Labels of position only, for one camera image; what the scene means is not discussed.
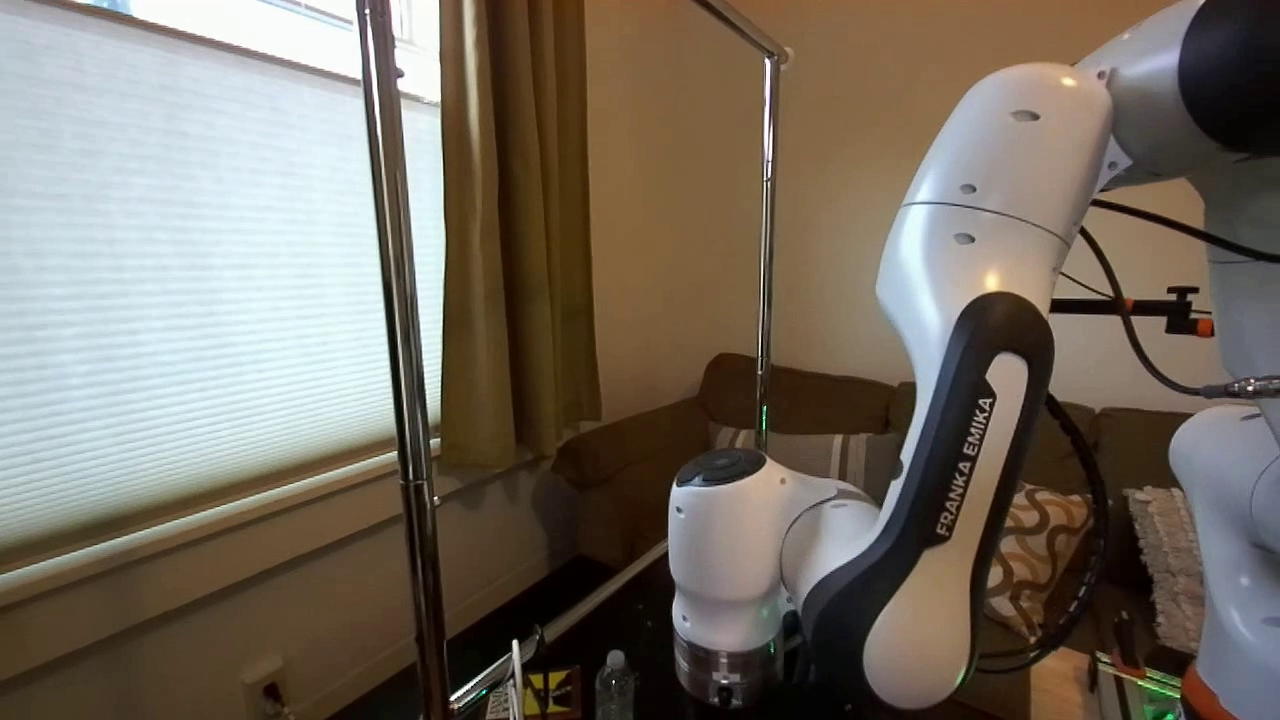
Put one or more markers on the brown wave patterned pillow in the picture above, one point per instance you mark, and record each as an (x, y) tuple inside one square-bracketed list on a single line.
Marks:
[(1045, 545)]

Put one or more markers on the clear plastic water bottle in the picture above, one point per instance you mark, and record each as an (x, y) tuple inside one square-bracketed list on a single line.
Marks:
[(617, 686)]

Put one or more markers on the chrome clothes rack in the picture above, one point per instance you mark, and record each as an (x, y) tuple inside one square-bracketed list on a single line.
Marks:
[(405, 334)]

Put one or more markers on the white cellular window blind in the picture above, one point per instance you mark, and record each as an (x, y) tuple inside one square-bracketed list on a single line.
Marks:
[(186, 265)]

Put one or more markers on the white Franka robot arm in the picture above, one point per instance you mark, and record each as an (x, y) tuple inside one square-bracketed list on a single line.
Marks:
[(984, 402)]

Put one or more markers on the white knitted pillow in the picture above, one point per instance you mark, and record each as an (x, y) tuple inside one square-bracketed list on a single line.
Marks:
[(1168, 563)]

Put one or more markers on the olive brown curtain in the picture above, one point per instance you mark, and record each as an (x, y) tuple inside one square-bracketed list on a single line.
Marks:
[(512, 265)]

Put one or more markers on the olive brown sofa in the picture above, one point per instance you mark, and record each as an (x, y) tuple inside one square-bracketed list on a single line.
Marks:
[(626, 465)]

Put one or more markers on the yellow black printed box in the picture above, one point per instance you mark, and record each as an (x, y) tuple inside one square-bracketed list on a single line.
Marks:
[(551, 693)]

